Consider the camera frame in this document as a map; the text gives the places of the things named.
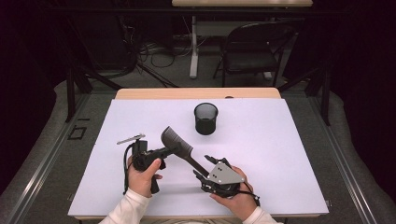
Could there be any person's left hand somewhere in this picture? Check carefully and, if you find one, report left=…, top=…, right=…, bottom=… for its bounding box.
left=127, top=158, right=163, bottom=199

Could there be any left hand-held gripper cable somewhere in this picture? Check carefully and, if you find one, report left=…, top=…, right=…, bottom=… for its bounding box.
left=122, top=144, right=135, bottom=196

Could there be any black mesh cup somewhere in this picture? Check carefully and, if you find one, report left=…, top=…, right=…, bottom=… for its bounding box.
left=193, top=102, right=219, bottom=136

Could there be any hand-held gripper cable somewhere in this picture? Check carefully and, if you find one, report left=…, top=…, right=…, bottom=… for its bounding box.
left=122, top=144, right=135, bottom=196
left=233, top=181, right=262, bottom=207

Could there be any aluminium floor rail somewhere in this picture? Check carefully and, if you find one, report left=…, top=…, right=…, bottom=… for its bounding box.
left=5, top=92, right=92, bottom=224
left=306, top=92, right=378, bottom=224

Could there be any black folding chair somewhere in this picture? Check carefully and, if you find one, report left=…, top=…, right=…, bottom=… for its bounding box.
left=212, top=21, right=297, bottom=88

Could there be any black metal stand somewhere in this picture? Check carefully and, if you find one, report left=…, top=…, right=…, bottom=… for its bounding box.
left=277, top=66, right=332, bottom=127
left=64, top=65, right=123, bottom=124

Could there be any white board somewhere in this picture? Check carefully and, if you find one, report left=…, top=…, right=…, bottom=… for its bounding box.
left=67, top=98, right=330, bottom=217

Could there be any right hand-held gripper cable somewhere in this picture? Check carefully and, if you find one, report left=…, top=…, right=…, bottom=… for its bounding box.
left=233, top=181, right=262, bottom=207

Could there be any black comb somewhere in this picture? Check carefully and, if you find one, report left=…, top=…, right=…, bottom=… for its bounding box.
left=160, top=125, right=210, bottom=177

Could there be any wooden table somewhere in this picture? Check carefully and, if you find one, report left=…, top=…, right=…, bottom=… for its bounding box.
left=74, top=87, right=321, bottom=222

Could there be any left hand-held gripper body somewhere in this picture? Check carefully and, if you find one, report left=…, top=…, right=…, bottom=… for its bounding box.
left=116, top=133, right=167, bottom=195

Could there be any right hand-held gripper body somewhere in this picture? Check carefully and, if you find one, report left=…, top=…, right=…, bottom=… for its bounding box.
left=201, top=158, right=246, bottom=198

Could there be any person's right hand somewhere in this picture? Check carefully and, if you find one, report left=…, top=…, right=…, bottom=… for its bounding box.
left=210, top=166, right=259, bottom=222

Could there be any white desk leg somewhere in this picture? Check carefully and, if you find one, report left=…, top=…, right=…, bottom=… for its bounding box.
left=189, top=15, right=200, bottom=79

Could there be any tangle of floor cables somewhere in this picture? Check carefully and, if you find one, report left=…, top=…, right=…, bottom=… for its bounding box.
left=118, top=15, right=194, bottom=88

